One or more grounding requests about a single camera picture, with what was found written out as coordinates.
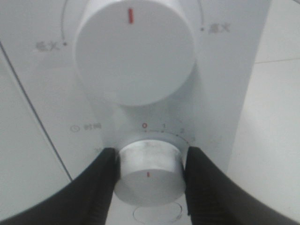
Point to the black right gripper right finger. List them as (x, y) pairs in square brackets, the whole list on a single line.
[(214, 199)]

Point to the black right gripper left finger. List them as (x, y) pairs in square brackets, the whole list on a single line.
[(84, 201)]

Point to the round white door button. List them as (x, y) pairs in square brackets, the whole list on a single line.
[(161, 215)]

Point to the white microwave door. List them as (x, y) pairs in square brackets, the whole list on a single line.
[(30, 168)]

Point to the white dial knob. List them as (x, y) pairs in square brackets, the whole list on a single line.
[(151, 174), (134, 52)]

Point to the white microwave oven body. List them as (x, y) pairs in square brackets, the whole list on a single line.
[(38, 38)]

